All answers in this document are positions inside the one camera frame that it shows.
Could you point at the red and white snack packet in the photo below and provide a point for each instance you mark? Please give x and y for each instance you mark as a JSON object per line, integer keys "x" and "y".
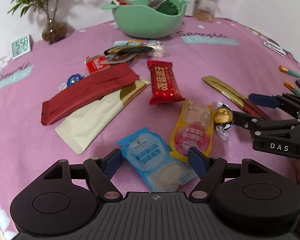
{"x": 122, "y": 2}

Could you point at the black and gold chocolate ball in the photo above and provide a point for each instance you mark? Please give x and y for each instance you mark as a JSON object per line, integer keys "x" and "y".
{"x": 223, "y": 116}

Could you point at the cream long pouch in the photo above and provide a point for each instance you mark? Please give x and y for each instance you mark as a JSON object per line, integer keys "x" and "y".
{"x": 90, "y": 125}

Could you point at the brown clear-wrapped snack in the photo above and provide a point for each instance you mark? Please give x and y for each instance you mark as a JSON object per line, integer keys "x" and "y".
{"x": 156, "y": 2}

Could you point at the light blue jelly pouch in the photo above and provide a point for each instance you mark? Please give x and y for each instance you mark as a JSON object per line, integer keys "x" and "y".
{"x": 152, "y": 160}

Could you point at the teal pen with gold cap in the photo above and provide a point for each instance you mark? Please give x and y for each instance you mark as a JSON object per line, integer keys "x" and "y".
{"x": 290, "y": 85}
{"x": 290, "y": 71}

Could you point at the dark red long pouch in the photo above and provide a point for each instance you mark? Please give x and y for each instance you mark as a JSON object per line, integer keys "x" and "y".
{"x": 90, "y": 90}

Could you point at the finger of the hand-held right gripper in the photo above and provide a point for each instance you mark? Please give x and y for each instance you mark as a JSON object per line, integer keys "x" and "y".
{"x": 263, "y": 100}
{"x": 243, "y": 120}

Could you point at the pink printed tablecloth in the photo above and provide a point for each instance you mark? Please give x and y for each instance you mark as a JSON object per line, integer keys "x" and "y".
{"x": 40, "y": 142}

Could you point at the small plant in labelled jar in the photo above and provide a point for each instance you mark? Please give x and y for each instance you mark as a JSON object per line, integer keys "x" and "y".
{"x": 203, "y": 10}

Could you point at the dark picture snack packet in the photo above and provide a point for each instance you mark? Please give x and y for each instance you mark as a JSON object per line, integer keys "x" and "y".
{"x": 125, "y": 53}

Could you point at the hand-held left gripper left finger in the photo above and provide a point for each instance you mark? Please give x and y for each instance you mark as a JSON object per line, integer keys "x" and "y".
{"x": 112, "y": 163}

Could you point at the blue foil chocolate ball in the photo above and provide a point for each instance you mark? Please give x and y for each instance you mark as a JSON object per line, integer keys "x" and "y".
{"x": 73, "y": 80}

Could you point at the leafy plant in glass vase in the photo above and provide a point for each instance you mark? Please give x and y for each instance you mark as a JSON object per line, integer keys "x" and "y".
{"x": 55, "y": 31}

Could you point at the red snack bar packet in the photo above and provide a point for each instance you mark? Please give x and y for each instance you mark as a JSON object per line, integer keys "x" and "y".
{"x": 164, "y": 82}

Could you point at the gold and red stick packet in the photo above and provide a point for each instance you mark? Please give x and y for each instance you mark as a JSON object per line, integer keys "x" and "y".
{"x": 227, "y": 90}

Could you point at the white digital clock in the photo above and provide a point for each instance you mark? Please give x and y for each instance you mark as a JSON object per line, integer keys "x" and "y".
{"x": 22, "y": 47}

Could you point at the yellow and pink jelly pouch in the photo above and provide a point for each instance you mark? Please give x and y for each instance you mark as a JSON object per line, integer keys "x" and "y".
{"x": 192, "y": 130}

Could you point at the green snack packet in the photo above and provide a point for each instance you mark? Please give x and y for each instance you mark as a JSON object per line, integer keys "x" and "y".
{"x": 167, "y": 7}

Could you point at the green plastic bowl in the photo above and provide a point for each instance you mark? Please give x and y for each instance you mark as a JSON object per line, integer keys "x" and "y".
{"x": 145, "y": 23}

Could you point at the white candy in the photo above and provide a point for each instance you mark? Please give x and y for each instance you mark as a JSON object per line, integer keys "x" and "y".
{"x": 156, "y": 48}

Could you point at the red biscuit packet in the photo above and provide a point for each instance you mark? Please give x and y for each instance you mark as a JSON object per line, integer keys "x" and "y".
{"x": 97, "y": 64}

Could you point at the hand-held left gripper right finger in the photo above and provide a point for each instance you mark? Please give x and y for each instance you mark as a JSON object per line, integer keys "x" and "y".
{"x": 197, "y": 162}

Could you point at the orange candy packet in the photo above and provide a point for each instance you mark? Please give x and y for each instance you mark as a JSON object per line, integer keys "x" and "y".
{"x": 137, "y": 43}

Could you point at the white clip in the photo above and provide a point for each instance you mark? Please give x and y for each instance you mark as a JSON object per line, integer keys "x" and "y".
{"x": 274, "y": 47}

